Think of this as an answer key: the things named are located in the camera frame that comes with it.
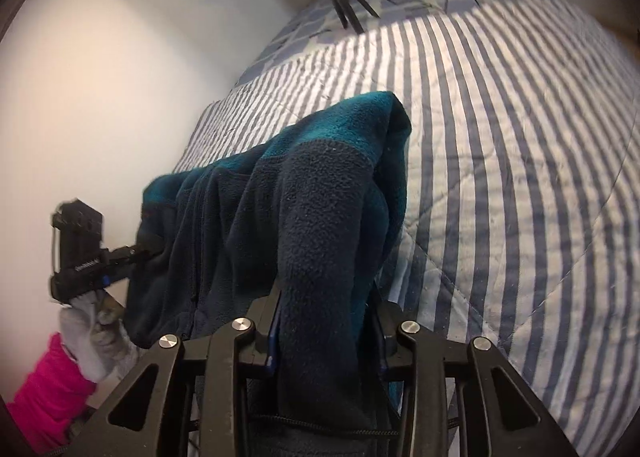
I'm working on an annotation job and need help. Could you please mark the teal plaid fleece jacket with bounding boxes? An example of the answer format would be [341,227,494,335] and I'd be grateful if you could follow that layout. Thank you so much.
[124,92,411,456]

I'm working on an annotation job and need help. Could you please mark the grey gloved left hand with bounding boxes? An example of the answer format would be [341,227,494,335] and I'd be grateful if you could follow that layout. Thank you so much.
[58,290,140,383]

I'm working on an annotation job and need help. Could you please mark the blue white striped quilt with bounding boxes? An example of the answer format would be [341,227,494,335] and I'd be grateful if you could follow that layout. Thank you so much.
[178,0,639,456]

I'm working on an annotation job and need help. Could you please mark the blue checkered bed sheet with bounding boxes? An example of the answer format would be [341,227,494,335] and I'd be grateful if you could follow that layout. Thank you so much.
[238,0,498,85]

